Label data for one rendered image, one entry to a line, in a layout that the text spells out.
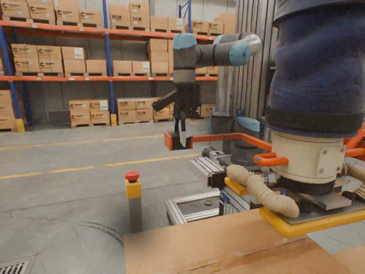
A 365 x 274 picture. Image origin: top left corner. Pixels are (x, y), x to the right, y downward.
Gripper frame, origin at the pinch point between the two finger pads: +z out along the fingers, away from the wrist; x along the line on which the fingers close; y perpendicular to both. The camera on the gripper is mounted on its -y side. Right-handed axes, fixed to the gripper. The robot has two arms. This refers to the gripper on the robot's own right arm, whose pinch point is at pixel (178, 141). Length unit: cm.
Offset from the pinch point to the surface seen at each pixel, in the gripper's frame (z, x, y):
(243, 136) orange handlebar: -0.8, -3.1, 24.6
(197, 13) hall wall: -288, 821, 317
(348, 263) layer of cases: 70, -10, 89
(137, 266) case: 29.7, -21.5, -18.1
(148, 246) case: 29.6, -14.9, -14.1
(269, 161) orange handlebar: -1.0, -28.7, 16.2
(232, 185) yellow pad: 11.0, -17.1, 13.1
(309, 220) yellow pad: 10.6, -39.0, 20.6
